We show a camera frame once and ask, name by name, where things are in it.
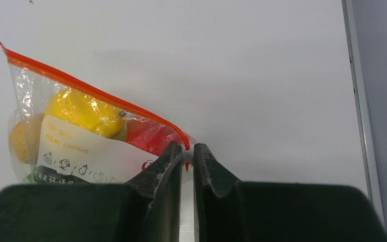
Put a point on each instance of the red tomato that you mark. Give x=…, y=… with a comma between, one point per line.
x=150, y=136

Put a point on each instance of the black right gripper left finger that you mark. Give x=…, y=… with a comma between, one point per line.
x=146, y=208

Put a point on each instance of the green lettuce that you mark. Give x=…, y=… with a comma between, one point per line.
x=31, y=179

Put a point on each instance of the yellow pear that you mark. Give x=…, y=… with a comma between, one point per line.
x=87, y=112

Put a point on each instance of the yellow lemon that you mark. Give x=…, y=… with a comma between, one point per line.
x=26, y=152

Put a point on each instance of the clear orange zip bag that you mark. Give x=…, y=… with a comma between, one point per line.
x=69, y=154

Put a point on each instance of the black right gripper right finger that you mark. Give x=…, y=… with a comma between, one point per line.
x=228, y=209

